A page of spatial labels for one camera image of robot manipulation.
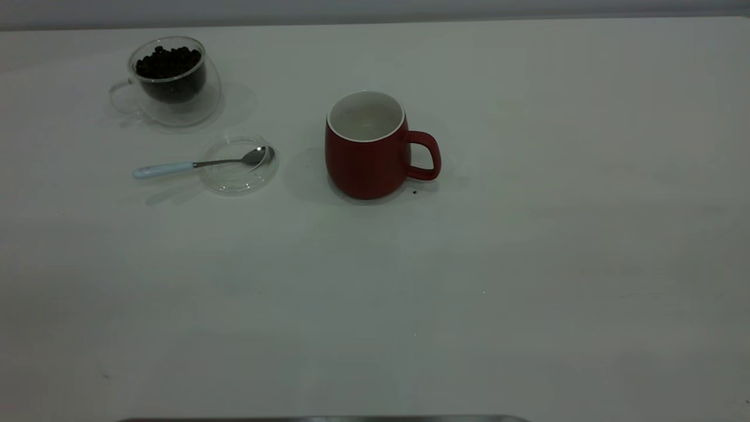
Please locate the clear round glass lid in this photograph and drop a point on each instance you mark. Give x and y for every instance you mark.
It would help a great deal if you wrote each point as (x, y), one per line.
(240, 179)

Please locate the double-walled glass cup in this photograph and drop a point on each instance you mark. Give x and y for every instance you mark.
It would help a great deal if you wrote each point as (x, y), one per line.
(202, 108)

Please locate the dark coffee bean pile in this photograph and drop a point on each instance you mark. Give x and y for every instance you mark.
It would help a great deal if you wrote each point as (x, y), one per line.
(173, 73)

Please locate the red ceramic mug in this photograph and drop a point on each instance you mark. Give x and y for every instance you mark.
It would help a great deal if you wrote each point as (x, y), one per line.
(363, 170)

